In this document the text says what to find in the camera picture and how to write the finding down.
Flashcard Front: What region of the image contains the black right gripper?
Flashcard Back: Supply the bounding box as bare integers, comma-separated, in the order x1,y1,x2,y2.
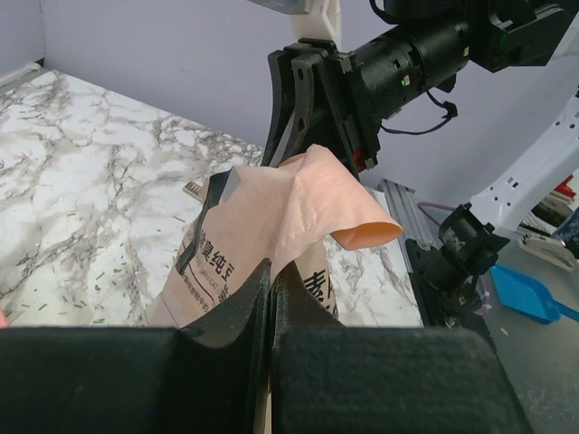
261,17,458,175

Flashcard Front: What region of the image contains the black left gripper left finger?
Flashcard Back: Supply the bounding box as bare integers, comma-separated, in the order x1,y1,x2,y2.
1,260,271,433

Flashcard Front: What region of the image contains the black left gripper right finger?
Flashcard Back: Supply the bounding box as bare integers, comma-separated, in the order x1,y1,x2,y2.
271,264,532,433

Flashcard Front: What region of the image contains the cat litter bag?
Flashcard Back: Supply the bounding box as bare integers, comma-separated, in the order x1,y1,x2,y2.
147,145,402,328

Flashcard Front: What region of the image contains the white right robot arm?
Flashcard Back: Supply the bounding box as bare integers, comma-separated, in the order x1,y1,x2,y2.
262,1,578,292

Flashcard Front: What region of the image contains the blue plastic dustpan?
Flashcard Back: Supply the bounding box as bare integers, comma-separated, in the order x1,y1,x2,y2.
490,265,578,325

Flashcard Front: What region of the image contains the white stapler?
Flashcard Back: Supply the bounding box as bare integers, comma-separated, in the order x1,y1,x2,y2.
517,234,578,272

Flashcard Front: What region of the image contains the aluminium frame rail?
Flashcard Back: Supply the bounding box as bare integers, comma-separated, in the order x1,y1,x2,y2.
378,179,437,247

